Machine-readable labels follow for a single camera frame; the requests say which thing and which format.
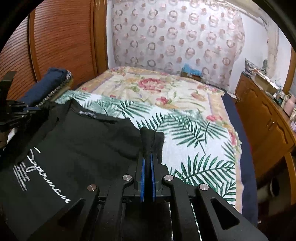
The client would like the wooden sideboard cabinet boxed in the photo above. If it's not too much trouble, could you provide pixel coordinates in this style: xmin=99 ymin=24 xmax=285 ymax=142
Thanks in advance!
xmin=235 ymin=74 xmax=295 ymax=181

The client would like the folded patterned garment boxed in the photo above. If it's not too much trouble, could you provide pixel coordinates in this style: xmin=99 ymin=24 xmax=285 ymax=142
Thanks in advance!
xmin=34 ymin=69 xmax=73 ymax=107

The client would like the floral beige bed blanket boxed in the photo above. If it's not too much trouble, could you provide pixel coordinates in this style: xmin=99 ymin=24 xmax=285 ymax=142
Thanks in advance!
xmin=77 ymin=66 xmax=243 ymax=214

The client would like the pink jar on sideboard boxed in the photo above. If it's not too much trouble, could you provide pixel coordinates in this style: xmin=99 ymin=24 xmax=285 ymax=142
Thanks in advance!
xmin=283 ymin=95 xmax=295 ymax=116

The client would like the black t-shirt white script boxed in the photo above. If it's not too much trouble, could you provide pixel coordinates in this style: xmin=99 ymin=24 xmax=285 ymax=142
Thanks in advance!
xmin=1 ymin=100 xmax=165 ymax=240

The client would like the brown louvered wardrobe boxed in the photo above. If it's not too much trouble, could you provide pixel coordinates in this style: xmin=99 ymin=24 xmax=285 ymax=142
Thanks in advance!
xmin=1 ymin=1 xmax=108 ymax=100

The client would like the palm leaf print sheet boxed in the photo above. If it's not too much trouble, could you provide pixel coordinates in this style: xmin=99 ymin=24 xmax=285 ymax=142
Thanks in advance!
xmin=56 ymin=90 xmax=241 ymax=206

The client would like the folded navy blue garment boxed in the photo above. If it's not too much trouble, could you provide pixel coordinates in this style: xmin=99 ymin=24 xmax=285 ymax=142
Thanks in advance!
xmin=19 ymin=67 xmax=72 ymax=107

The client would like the pink circle pattern curtain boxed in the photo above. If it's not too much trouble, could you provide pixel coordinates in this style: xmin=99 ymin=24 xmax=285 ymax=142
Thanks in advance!
xmin=111 ymin=1 xmax=245 ymax=90

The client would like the navy blue mattress edge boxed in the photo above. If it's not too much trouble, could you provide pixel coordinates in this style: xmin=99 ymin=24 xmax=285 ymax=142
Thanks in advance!
xmin=222 ymin=93 xmax=258 ymax=226

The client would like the blue box at bed end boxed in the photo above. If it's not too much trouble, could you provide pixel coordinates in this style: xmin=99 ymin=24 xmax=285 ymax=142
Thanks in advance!
xmin=181 ymin=64 xmax=202 ymax=80

